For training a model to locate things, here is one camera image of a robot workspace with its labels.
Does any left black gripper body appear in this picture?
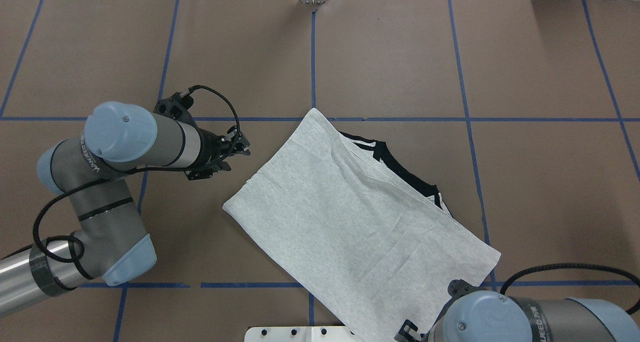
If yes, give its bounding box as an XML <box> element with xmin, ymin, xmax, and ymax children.
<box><xmin>186</xmin><ymin>127</ymin><xmax>234</xmax><ymax>181</ymax></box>

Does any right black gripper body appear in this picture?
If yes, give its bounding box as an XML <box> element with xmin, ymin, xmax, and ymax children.
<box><xmin>423</xmin><ymin>318</ymin><xmax>446</xmax><ymax>342</ymax></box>

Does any grey cartoon print t-shirt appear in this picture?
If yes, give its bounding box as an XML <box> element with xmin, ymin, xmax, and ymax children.
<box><xmin>222</xmin><ymin>109</ymin><xmax>501</xmax><ymax>341</ymax></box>

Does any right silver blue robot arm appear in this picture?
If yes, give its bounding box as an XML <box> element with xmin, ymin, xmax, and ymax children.
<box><xmin>394</xmin><ymin>291</ymin><xmax>640</xmax><ymax>341</ymax></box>

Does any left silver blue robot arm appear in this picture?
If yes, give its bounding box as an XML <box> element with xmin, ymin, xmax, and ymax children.
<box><xmin>1</xmin><ymin>102</ymin><xmax>250</xmax><ymax>317</ymax></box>

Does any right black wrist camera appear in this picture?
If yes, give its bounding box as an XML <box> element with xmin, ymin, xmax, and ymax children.
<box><xmin>446</xmin><ymin>279</ymin><xmax>483</xmax><ymax>300</ymax></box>

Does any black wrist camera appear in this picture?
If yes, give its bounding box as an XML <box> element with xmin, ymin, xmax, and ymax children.
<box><xmin>446</xmin><ymin>279</ymin><xmax>483</xmax><ymax>300</ymax></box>
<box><xmin>153</xmin><ymin>91</ymin><xmax>197</xmax><ymax>128</ymax></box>

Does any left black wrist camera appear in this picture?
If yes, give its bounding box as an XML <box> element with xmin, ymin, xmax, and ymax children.
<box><xmin>153</xmin><ymin>91</ymin><xmax>197</xmax><ymax>128</ymax></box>

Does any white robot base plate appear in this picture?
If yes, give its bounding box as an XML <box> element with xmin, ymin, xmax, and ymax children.
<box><xmin>244</xmin><ymin>326</ymin><xmax>362</xmax><ymax>341</ymax></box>

